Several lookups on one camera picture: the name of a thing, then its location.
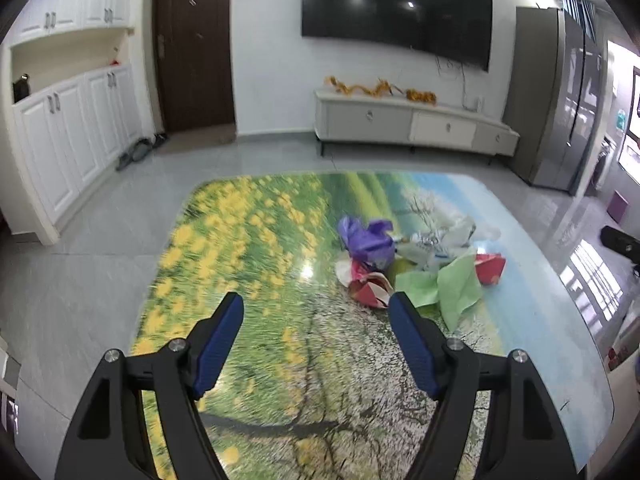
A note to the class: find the purple plastic bag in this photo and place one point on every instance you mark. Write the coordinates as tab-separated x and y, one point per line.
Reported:
371	245

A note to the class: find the red white paper wrapper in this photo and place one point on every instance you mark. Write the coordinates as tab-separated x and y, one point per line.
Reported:
370	288

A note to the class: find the dark brown entrance door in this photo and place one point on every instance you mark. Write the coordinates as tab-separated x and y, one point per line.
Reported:
193	63

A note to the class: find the wall-mounted black television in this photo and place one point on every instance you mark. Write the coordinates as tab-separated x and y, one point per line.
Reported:
456	29

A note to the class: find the golden lion ornament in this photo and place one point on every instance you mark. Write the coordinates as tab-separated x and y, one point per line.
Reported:
426	97

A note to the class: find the black bag on shelf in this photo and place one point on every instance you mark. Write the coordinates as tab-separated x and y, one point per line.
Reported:
21	88

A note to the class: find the grey slippers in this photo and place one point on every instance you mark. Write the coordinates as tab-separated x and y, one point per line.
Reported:
139	150

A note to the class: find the white upper wall cabinet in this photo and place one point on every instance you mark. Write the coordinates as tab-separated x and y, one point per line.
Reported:
41	18

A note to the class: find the white crumpled plastic bag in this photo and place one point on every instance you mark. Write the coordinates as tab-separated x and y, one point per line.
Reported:
440	242

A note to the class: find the golden dragon ornament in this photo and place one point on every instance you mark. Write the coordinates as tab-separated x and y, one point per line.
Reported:
382	88

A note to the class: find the green paper napkin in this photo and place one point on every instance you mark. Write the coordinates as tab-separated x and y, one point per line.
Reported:
454	288

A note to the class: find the grey double-door refrigerator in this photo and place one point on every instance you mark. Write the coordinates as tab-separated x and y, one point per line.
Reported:
553	98

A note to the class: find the purple stool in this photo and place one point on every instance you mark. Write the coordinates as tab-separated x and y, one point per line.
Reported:
617	207

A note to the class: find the white shoe cabinet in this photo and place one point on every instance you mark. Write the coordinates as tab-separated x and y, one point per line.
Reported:
80	116

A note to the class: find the white grey TV cabinet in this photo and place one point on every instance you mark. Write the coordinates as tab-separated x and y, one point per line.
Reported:
395	121

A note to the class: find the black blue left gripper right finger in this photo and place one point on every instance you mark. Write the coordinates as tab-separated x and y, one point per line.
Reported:
524	436

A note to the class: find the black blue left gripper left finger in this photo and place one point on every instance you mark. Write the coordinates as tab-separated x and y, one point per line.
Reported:
107	436

